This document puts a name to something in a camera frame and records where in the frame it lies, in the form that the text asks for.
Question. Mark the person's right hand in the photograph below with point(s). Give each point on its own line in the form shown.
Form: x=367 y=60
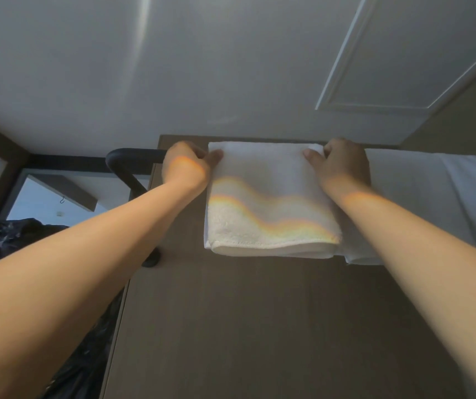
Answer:
x=344 y=162

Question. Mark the person's left hand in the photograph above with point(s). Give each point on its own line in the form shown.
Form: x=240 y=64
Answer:
x=186 y=164

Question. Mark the person's left thumb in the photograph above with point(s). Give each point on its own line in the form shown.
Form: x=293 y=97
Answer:
x=214 y=158

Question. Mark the person's right thumb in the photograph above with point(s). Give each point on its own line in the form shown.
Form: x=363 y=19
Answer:
x=313 y=158

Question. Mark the white towel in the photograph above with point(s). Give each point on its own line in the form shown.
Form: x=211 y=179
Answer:
x=269 y=203
x=404 y=191

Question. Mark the person's left forearm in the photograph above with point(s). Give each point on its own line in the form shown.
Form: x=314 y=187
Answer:
x=61 y=286

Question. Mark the person's right forearm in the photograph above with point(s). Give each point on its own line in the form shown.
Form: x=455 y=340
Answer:
x=423 y=270

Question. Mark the white panelled door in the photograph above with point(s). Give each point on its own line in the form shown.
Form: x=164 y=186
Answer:
x=404 y=49

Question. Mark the brown wooden cart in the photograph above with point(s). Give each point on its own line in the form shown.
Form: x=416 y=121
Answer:
x=271 y=328

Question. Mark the black garbage bag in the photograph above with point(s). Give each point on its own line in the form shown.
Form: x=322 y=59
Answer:
x=69 y=361

